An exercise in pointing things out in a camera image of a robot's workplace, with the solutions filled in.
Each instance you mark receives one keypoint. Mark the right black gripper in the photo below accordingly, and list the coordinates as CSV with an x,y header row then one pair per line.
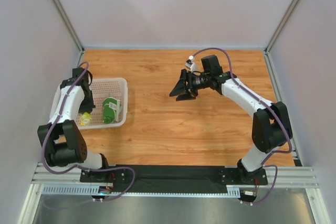
x,y
189,85

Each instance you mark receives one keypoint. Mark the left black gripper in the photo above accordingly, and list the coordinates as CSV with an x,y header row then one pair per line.
x,y
87,106

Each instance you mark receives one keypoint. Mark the lime yellow towel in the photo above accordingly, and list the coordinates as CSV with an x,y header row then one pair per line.
x,y
85,119

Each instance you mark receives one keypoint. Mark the green dinosaur pattern towel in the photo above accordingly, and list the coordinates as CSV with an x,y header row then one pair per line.
x,y
111,110

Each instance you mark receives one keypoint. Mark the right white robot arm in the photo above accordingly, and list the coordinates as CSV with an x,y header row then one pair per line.
x,y
271,127

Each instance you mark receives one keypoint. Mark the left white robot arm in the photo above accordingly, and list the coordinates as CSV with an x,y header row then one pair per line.
x,y
63,146

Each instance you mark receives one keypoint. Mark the white perforated plastic basket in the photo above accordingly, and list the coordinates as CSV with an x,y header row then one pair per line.
x,y
118,98

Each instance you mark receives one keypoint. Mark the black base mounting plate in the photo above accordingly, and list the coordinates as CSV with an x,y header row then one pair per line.
x,y
169,179

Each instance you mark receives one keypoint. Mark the aluminium front rail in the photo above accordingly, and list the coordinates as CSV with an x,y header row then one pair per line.
x,y
286,177

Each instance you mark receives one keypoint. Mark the left aluminium frame post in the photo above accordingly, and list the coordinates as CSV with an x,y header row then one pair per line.
x,y
66,21

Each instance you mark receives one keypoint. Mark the aluminium frame post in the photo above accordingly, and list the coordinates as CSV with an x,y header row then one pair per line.
x,y
66,21
283,22

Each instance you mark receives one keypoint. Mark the right aluminium frame post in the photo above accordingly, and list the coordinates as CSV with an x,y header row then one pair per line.
x,y
283,22

